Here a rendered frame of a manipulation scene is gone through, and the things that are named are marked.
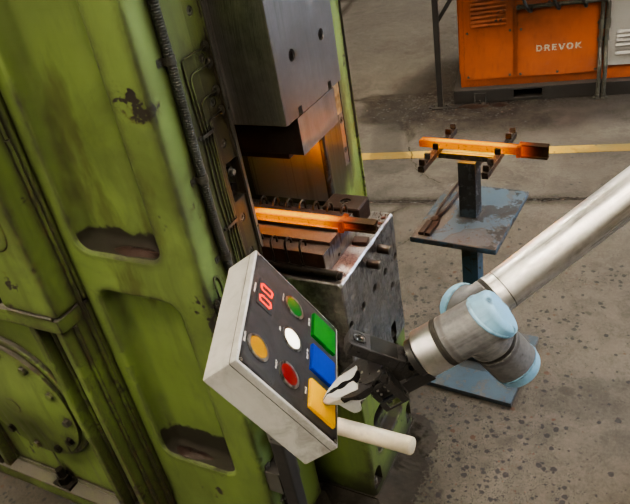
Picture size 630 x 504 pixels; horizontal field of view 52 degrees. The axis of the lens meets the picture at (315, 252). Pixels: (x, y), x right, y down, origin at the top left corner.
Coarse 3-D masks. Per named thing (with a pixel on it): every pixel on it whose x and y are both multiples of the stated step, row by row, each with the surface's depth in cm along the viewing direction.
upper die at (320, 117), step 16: (304, 112) 154; (320, 112) 161; (336, 112) 169; (240, 128) 161; (256, 128) 158; (272, 128) 156; (288, 128) 154; (304, 128) 155; (320, 128) 162; (240, 144) 163; (256, 144) 161; (272, 144) 159; (288, 144) 157; (304, 144) 156
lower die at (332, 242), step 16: (272, 208) 195; (288, 208) 194; (304, 208) 192; (272, 224) 188; (288, 224) 185; (304, 224) 183; (272, 240) 182; (288, 240) 181; (320, 240) 176; (336, 240) 178; (288, 256) 178; (304, 256) 175; (320, 256) 173; (336, 256) 180
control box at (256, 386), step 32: (256, 256) 136; (224, 288) 134; (256, 288) 128; (288, 288) 140; (224, 320) 123; (256, 320) 122; (288, 320) 132; (224, 352) 114; (288, 352) 125; (224, 384) 112; (256, 384) 112; (288, 384) 118; (320, 384) 128; (256, 416) 117; (288, 416) 116; (288, 448) 121; (320, 448) 121
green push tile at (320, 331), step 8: (312, 320) 140; (320, 320) 142; (312, 328) 138; (320, 328) 140; (328, 328) 143; (312, 336) 136; (320, 336) 138; (328, 336) 141; (320, 344) 138; (328, 344) 139; (328, 352) 139
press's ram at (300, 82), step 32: (224, 0) 137; (256, 0) 133; (288, 0) 141; (320, 0) 154; (224, 32) 141; (256, 32) 137; (288, 32) 143; (320, 32) 156; (224, 64) 146; (256, 64) 142; (288, 64) 145; (320, 64) 158; (256, 96) 147; (288, 96) 146; (320, 96) 160
